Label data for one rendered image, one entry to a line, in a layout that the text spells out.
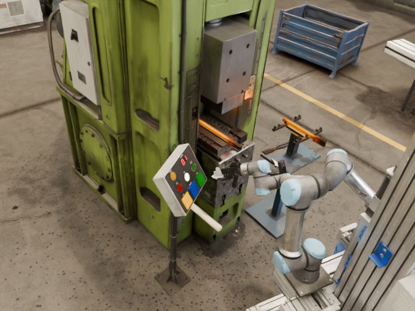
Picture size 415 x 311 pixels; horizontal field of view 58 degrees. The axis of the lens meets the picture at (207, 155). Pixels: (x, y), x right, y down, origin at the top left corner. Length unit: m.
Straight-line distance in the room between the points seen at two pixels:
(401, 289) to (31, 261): 2.58
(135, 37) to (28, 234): 1.93
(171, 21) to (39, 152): 2.65
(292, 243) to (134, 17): 1.54
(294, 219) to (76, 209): 2.28
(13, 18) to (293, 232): 6.27
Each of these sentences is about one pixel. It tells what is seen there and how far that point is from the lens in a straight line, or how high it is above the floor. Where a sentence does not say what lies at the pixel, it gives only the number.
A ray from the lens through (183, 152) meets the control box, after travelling 2.21.
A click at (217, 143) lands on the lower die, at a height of 0.99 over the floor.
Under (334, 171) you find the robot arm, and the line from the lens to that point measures 2.14.
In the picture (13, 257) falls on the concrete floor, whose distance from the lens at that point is 3.42.
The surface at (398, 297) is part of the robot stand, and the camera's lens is 1.88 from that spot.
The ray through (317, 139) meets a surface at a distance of 2.88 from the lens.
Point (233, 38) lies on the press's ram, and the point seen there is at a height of 1.76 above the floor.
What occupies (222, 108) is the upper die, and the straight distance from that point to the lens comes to 2.41.
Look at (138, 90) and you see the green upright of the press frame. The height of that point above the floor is 1.31.
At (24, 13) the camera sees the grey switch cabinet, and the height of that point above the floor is 0.28.
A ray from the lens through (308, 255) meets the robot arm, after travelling 2.02.
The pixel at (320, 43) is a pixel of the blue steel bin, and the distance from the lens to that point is 6.19.
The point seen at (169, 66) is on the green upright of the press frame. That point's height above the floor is 1.63.
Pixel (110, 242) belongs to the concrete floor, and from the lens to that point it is 3.31.
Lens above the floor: 2.57
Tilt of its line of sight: 39 degrees down
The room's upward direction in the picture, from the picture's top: 5 degrees clockwise
